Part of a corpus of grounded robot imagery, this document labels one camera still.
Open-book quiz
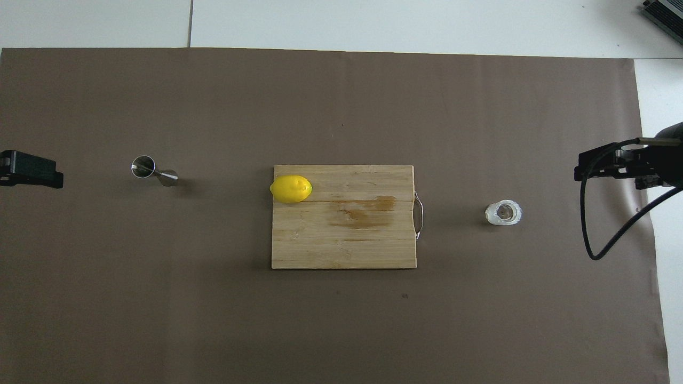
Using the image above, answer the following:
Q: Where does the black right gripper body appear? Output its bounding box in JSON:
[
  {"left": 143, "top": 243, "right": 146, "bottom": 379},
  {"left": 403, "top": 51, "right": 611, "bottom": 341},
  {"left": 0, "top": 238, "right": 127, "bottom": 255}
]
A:
[{"left": 635, "top": 122, "right": 683, "bottom": 191}]

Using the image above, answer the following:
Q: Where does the steel double jigger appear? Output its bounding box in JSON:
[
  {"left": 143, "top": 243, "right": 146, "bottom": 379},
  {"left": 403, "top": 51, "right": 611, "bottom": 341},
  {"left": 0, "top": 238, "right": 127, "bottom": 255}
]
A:
[{"left": 131, "top": 155, "right": 179, "bottom": 187}]

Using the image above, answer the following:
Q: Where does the small clear cup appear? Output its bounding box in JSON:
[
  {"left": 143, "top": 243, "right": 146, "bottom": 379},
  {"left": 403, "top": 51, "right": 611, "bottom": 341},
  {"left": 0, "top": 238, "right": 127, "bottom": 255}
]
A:
[{"left": 485, "top": 199, "right": 523, "bottom": 226}]

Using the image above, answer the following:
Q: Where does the grey ribbed metal device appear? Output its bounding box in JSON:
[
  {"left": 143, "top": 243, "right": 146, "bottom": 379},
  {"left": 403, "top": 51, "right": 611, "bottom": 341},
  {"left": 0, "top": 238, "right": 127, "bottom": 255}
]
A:
[{"left": 639, "top": 0, "right": 683, "bottom": 46}]

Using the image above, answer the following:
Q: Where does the brown paper table mat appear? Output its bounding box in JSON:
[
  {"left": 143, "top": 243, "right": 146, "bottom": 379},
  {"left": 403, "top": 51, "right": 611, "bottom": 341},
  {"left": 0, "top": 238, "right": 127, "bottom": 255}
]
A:
[{"left": 0, "top": 47, "right": 671, "bottom": 384}]

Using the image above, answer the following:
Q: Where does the yellow lemon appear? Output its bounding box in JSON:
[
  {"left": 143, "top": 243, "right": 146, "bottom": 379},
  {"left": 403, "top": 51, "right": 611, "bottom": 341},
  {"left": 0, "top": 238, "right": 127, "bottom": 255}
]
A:
[{"left": 269, "top": 175, "right": 313, "bottom": 204}]

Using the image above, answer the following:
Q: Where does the wooden cutting board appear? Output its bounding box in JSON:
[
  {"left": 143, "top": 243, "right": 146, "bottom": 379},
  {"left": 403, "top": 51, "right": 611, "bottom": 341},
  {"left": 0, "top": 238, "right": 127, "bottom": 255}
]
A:
[{"left": 271, "top": 165, "right": 417, "bottom": 269}]

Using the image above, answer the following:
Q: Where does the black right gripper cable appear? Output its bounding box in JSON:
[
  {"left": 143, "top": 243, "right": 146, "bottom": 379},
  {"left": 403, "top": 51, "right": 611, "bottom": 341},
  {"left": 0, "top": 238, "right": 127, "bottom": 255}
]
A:
[{"left": 579, "top": 139, "right": 683, "bottom": 261}]

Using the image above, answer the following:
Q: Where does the metal cutting board handle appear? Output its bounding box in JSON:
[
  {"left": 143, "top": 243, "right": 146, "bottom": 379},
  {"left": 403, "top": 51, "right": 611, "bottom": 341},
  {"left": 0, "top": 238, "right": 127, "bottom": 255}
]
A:
[{"left": 414, "top": 191, "right": 425, "bottom": 240}]

